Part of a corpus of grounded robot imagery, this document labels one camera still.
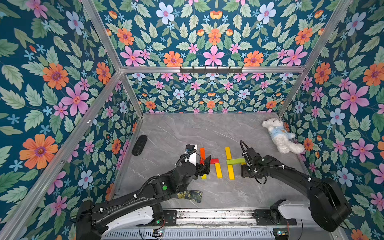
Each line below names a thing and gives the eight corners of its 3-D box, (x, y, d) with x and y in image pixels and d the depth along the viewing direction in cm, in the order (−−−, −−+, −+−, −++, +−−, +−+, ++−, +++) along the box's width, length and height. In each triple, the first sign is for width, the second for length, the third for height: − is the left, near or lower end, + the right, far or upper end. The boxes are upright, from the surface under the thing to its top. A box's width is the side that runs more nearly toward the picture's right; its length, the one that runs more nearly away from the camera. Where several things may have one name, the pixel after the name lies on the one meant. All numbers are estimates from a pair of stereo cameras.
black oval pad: (132, 155, 99) (130, 152, 96) (142, 137, 108) (140, 134, 106) (139, 156, 98) (137, 153, 96) (149, 138, 108) (147, 135, 105)
